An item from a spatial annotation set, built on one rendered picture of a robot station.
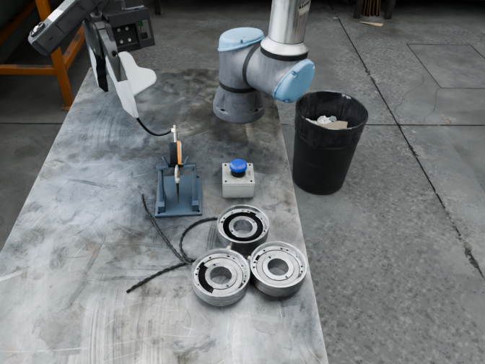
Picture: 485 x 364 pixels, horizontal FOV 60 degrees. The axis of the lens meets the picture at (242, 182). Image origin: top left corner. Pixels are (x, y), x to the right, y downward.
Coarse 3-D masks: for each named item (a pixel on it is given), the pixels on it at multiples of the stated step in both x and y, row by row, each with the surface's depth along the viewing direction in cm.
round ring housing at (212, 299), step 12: (216, 252) 79; (228, 252) 79; (216, 264) 78; (228, 264) 78; (240, 264) 78; (192, 276) 74; (216, 276) 79; (228, 276) 79; (216, 288) 74; (240, 288) 73; (204, 300) 74; (216, 300) 72; (228, 300) 73
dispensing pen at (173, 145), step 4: (176, 128) 88; (176, 132) 89; (176, 136) 89; (176, 140) 89; (172, 144) 87; (176, 144) 87; (172, 148) 87; (176, 148) 87; (172, 152) 87; (176, 152) 87; (172, 156) 87; (176, 156) 87; (172, 160) 87; (176, 160) 88; (172, 164) 88; (176, 164) 88; (176, 168) 89; (176, 172) 89; (176, 176) 89; (176, 180) 90; (176, 184) 90
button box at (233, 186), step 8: (224, 168) 96; (248, 168) 96; (224, 176) 94; (232, 176) 94; (240, 176) 94; (248, 176) 94; (224, 184) 92; (232, 184) 93; (240, 184) 93; (248, 184) 93; (224, 192) 94; (232, 192) 94; (240, 192) 94; (248, 192) 94
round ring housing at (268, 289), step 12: (264, 252) 80; (288, 252) 81; (300, 252) 79; (252, 264) 78; (264, 264) 78; (276, 264) 81; (288, 264) 78; (300, 264) 79; (252, 276) 76; (276, 276) 76; (288, 276) 77; (300, 276) 78; (264, 288) 75; (276, 288) 74; (288, 288) 74
